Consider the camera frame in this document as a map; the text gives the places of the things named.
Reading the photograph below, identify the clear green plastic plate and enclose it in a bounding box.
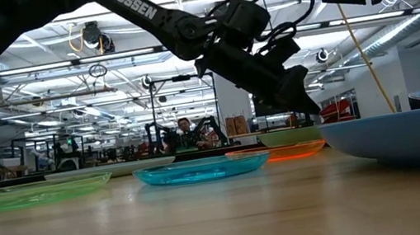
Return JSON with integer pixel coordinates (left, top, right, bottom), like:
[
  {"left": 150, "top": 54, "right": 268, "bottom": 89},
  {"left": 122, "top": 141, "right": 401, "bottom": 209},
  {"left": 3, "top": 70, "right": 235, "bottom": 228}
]
[{"left": 0, "top": 171, "right": 116, "bottom": 213}]

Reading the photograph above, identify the silver ceiling air duct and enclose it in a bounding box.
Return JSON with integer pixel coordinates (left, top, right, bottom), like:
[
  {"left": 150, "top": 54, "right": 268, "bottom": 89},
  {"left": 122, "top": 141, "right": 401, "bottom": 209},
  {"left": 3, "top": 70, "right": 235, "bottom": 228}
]
[{"left": 337, "top": 0, "right": 420, "bottom": 67}]

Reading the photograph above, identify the opaque blue plastic plate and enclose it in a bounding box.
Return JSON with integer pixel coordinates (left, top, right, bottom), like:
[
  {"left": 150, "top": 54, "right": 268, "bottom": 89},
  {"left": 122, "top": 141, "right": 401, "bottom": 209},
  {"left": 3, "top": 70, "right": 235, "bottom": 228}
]
[{"left": 318, "top": 108, "right": 420, "bottom": 180}]

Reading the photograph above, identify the black metal frame rig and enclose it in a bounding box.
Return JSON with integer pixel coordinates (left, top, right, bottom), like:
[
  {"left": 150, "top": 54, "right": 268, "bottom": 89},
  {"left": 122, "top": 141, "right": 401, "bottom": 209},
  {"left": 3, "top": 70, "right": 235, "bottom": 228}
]
[{"left": 147, "top": 70, "right": 224, "bottom": 151}]

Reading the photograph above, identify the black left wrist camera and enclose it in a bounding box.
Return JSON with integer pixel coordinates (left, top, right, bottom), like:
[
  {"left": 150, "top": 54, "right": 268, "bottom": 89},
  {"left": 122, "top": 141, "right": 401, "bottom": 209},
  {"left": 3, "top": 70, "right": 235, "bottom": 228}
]
[{"left": 216, "top": 0, "right": 276, "bottom": 52}]

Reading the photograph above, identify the white square pillar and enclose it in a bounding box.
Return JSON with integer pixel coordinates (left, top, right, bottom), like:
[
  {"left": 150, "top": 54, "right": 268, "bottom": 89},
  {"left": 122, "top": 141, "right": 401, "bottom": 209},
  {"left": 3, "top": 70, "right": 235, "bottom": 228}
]
[{"left": 214, "top": 68, "right": 259, "bottom": 148}]

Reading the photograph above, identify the clear blue plastic plate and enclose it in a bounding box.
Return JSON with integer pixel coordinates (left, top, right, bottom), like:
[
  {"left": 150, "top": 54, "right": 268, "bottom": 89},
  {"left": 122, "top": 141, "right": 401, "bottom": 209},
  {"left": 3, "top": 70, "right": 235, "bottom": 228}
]
[{"left": 132, "top": 149, "right": 273, "bottom": 193}]

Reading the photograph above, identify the red storage bins rack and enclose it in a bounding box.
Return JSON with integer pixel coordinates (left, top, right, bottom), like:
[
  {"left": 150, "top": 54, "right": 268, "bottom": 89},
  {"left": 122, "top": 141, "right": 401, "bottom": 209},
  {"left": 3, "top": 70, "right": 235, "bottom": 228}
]
[{"left": 318, "top": 98, "right": 356, "bottom": 125}]

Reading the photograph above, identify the person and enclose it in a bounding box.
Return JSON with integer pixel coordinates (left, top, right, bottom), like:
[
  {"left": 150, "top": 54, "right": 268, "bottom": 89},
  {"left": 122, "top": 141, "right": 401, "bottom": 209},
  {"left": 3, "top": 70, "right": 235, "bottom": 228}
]
[{"left": 173, "top": 113, "right": 215, "bottom": 154}]

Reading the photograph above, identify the long ceiling light strip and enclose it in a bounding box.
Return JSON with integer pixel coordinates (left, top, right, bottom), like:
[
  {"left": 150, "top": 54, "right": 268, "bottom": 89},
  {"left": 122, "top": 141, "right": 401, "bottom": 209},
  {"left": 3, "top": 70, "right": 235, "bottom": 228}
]
[{"left": 0, "top": 6, "right": 420, "bottom": 78}]

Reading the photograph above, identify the brown cardboard box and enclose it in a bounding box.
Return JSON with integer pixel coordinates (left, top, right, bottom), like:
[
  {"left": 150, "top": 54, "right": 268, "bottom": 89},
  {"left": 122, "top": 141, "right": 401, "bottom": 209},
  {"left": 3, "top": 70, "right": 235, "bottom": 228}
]
[
  {"left": 224, "top": 116, "right": 238, "bottom": 137},
  {"left": 234, "top": 114, "right": 250, "bottom": 136}
]

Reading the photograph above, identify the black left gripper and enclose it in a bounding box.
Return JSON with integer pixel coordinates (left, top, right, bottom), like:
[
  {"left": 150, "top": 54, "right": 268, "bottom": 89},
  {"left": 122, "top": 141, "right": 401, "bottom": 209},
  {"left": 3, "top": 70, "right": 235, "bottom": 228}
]
[{"left": 191, "top": 27, "right": 322, "bottom": 132}]

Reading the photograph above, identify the clear orange plastic plate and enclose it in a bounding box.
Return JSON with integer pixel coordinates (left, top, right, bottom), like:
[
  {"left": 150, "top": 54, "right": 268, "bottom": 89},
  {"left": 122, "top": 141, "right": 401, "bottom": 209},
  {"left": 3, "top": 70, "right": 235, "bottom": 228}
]
[{"left": 224, "top": 137, "right": 328, "bottom": 170}]

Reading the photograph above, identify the white box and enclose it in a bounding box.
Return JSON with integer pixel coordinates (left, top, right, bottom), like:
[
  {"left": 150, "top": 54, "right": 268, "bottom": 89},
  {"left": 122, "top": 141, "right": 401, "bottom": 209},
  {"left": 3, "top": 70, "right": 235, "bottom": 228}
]
[{"left": 0, "top": 156, "right": 22, "bottom": 170}]

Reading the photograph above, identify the yellow hanging cable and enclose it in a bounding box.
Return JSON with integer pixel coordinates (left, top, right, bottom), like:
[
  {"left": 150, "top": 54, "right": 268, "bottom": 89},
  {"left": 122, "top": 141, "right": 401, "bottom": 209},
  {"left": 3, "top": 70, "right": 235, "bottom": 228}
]
[{"left": 320, "top": 0, "right": 398, "bottom": 122}]

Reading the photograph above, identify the white ringed ceiling reel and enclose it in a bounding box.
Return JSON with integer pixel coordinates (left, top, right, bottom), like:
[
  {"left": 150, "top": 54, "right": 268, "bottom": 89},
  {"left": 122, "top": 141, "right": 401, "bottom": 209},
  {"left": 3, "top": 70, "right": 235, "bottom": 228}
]
[
  {"left": 139, "top": 73, "right": 155, "bottom": 91},
  {"left": 314, "top": 47, "right": 331, "bottom": 65}
]

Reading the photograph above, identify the black ceiling cable reel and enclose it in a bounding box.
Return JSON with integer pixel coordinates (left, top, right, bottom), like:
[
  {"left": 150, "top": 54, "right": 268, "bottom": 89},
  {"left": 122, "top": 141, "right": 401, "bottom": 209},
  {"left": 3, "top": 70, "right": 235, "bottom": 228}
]
[{"left": 79, "top": 18, "right": 116, "bottom": 57}]

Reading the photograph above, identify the opaque green plastic plate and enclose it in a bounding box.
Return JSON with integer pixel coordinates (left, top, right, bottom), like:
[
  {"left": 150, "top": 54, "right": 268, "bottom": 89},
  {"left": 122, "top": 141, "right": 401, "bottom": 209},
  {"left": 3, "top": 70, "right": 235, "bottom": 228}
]
[{"left": 257, "top": 125, "right": 324, "bottom": 151}]

